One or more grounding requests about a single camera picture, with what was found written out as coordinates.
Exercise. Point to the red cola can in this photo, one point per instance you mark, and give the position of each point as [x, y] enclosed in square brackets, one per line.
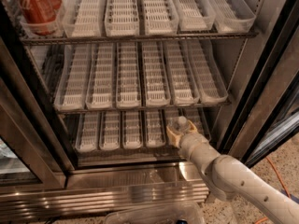
[39, 11]

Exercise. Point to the middle wire shelf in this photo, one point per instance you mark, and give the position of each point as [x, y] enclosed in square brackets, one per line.
[85, 109]

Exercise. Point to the wire shelf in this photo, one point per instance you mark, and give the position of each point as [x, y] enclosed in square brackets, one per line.
[85, 109]
[166, 151]
[43, 41]

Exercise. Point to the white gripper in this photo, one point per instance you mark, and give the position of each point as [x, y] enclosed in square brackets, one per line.
[187, 140]

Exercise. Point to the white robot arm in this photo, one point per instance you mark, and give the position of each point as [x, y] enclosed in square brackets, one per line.
[226, 176]

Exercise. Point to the top wire shelf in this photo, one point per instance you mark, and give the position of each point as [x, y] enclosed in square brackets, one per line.
[43, 41]

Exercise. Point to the glass fridge door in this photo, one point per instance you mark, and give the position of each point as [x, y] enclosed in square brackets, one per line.
[264, 88]

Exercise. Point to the stainless steel fridge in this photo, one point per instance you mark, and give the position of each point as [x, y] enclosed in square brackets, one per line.
[42, 177]

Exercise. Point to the clear plastic water bottle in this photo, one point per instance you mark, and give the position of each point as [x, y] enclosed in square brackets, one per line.
[181, 124]

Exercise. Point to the bottom wire shelf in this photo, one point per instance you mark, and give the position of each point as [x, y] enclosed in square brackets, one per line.
[166, 151]

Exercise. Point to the clear tray under cola can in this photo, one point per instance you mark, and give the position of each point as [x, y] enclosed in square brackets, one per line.
[46, 22]

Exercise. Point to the clear plastic bin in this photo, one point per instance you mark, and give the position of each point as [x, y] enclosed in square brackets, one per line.
[163, 213]

